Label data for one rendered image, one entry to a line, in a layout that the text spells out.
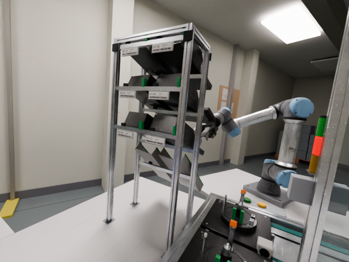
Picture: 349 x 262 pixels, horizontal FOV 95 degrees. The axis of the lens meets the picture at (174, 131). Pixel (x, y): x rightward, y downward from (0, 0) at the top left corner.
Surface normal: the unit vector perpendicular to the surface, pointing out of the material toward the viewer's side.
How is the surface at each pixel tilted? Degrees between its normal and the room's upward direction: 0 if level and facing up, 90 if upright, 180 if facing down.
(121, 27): 90
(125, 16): 90
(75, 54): 90
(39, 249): 0
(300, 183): 90
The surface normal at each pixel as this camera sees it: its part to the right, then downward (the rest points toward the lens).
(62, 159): 0.58, 0.15
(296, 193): -0.49, 0.06
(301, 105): -0.10, -0.05
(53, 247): 0.09, -0.99
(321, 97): -0.81, 0.00
